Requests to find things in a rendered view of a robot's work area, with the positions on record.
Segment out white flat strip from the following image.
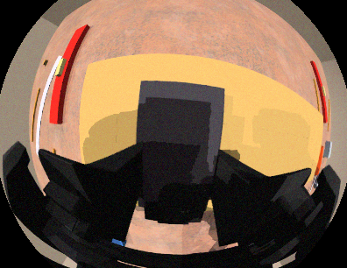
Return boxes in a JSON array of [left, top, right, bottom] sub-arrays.
[[36, 56, 62, 158]]

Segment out orange-handled awl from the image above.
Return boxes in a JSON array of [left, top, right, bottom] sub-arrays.
[[311, 146, 323, 187]]

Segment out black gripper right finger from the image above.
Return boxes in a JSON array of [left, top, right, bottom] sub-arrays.
[[209, 149, 311, 247]]

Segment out blue shallow tray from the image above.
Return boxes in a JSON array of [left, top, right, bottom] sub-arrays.
[[111, 239, 127, 246]]

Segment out red flat bar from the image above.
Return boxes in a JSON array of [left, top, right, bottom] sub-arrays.
[[50, 25, 89, 124], [310, 61, 328, 123]]

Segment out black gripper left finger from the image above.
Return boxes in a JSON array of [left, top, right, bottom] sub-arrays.
[[38, 140, 143, 242]]

